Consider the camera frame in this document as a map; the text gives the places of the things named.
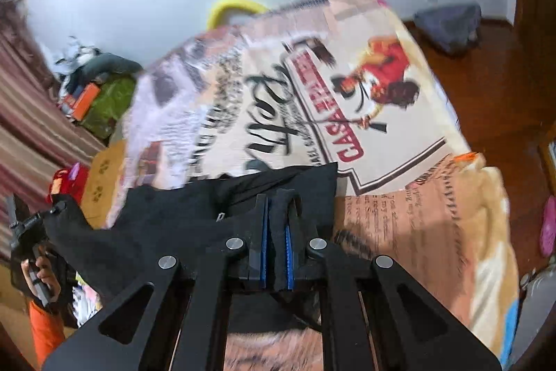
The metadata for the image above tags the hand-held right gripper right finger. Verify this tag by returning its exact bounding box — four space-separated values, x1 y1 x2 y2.
284 194 503 371

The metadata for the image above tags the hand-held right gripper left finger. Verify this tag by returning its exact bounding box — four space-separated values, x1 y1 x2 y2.
41 194 272 371

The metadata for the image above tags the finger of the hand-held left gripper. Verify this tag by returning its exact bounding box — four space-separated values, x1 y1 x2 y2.
17 201 68 233

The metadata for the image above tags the black zip hoodie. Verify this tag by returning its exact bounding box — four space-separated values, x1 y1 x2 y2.
43 162 340 332

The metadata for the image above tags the person's left hand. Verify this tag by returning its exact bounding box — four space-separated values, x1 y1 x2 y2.
21 246 59 299

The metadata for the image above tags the red plush toy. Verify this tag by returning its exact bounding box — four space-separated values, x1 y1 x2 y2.
47 164 90 203

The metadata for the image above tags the bamboo lap desk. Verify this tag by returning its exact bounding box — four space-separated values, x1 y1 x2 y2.
80 140 129 231

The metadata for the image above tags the striped red curtain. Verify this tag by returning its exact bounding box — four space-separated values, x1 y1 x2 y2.
0 0 109 207

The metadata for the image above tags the printed blanket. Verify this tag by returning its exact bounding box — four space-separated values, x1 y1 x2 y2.
106 0 521 371

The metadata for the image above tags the orange box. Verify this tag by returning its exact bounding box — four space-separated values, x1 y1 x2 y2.
69 84 99 120

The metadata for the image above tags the green patterned cloth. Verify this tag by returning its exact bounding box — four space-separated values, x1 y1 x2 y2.
84 75 138 139

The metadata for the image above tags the grey plush toy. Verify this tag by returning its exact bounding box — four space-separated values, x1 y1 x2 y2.
76 53 144 79

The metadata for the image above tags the pink slipper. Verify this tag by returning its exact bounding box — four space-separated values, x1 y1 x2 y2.
539 195 556 257

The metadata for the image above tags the grey backpack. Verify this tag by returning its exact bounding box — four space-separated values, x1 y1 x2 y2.
412 3 483 57

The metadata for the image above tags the yellow foam ring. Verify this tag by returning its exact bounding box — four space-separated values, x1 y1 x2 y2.
206 0 270 31

